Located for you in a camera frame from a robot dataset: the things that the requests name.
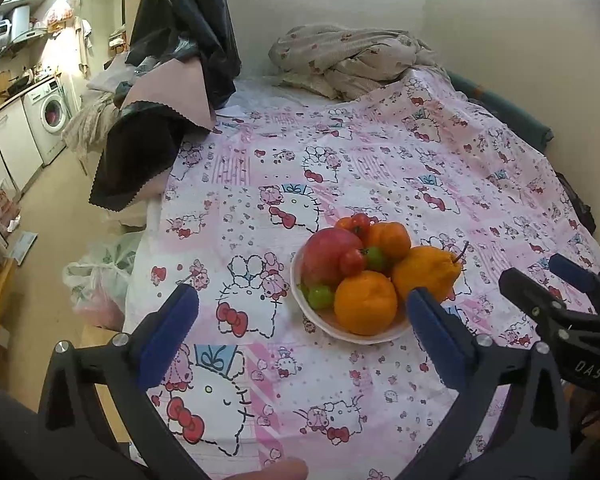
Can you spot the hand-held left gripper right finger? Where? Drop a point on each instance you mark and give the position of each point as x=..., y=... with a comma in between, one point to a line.
x=432, y=340

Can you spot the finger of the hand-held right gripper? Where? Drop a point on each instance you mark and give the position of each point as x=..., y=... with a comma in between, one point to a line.
x=572, y=270
x=527, y=292

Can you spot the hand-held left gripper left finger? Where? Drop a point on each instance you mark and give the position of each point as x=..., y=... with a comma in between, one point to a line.
x=165, y=330

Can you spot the orange mandarin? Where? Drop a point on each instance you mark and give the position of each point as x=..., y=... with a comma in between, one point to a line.
x=365, y=302

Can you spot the green lime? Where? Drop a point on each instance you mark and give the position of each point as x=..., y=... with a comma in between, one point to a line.
x=375, y=258

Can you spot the white fruit bowl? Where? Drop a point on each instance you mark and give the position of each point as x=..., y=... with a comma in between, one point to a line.
x=330, y=325

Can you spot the small red tomato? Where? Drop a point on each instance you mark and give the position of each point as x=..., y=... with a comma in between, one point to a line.
x=352, y=261

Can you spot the small green fruit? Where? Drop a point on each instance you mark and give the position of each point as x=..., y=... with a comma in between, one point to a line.
x=320, y=296

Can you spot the red apple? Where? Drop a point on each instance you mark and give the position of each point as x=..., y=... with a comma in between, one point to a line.
x=327, y=255

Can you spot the person's left hand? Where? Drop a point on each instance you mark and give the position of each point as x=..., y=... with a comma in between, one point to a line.
x=275, y=471

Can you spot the dark bag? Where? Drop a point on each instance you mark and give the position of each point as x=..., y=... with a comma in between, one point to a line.
x=577, y=205

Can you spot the translucent plastic bag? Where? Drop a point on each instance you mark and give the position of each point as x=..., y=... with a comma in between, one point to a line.
x=100, y=280

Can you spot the teal mattress pad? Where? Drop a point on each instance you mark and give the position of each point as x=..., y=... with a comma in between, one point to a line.
x=520, y=120

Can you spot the black pink-backed cloth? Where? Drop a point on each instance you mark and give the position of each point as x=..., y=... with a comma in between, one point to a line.
x=135, y=150

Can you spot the person's dark clothing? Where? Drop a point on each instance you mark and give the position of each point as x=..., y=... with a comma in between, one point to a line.
x=5, y=435

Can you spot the pink cartoon printed blanket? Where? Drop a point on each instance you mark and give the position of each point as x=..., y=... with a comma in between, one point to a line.
x=280, y=160

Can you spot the beige floral cloth pile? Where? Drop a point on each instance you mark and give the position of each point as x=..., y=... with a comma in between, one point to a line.
x=92, y=125

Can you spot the white floor cabinets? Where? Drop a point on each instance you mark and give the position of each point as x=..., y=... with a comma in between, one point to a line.
x=10, y=145

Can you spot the white washing machine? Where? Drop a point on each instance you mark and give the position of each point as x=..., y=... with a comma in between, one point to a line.
x=45, y=110

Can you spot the cream floral quilt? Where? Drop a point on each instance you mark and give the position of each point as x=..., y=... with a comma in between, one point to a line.
x=340, y=55

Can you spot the black shiny jacket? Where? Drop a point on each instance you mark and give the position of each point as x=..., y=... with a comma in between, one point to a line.
x=190, y=10

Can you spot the white water heater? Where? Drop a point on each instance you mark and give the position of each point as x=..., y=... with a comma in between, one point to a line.
x=20, y=22

